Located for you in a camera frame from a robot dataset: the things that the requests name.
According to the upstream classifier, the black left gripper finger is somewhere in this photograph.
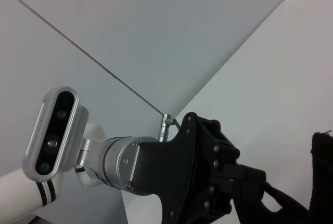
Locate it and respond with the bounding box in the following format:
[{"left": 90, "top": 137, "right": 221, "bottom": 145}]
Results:
[
  {"left": 197, "top": 118, "right": 266, "bottom": 183},
  {"left": 207, "top": 179, "right": 264, "bottom": 220}
]

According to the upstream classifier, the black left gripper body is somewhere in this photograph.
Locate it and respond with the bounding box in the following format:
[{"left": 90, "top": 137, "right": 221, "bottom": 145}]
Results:
[{"left": 131, "top": 111, "right": 235, "bottom": 224}]

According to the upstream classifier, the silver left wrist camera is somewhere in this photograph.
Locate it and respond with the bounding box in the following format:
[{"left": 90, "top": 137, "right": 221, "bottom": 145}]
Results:
[{"left": 21, "top": 86, "right": 92, "bottom": 182}]

